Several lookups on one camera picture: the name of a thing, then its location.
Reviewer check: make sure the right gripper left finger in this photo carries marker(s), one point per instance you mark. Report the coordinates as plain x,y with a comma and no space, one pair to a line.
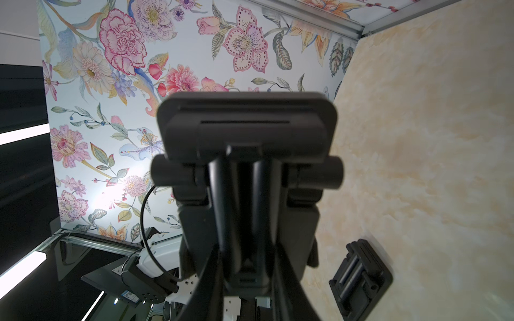
207,300

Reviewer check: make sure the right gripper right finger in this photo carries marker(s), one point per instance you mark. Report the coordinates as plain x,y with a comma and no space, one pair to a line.
289,299

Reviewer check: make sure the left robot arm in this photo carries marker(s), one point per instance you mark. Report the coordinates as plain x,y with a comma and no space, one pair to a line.
148,276

